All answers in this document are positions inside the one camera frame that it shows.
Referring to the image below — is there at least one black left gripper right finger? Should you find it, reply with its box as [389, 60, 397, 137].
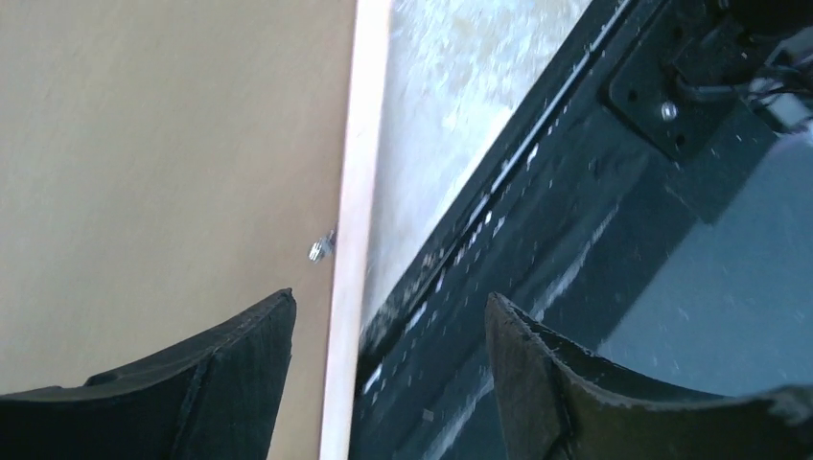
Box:
[485, 293, 812, 459]

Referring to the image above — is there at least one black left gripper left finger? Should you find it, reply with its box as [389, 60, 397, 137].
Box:
[1, 289, 296, 459]

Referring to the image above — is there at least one pink photo frame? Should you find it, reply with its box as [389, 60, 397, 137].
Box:
[1, 1, 391, 459]

